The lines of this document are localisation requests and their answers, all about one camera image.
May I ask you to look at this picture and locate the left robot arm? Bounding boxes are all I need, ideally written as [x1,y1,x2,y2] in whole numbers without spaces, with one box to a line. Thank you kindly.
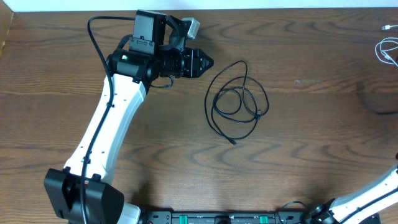
[44,10,214,223]

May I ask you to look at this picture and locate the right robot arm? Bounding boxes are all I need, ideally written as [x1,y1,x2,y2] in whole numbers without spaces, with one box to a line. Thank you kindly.
[303,164,397,224]

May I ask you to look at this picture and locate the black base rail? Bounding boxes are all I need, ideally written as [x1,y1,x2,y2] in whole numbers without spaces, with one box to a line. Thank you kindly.
[138,210,381,224]

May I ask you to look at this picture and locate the white cable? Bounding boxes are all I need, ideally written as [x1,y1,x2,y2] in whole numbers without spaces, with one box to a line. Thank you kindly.
[374,24,398,68]

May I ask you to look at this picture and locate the cardboard panel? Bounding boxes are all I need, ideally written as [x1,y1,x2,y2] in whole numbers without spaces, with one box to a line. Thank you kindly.
[0,0,14,55]

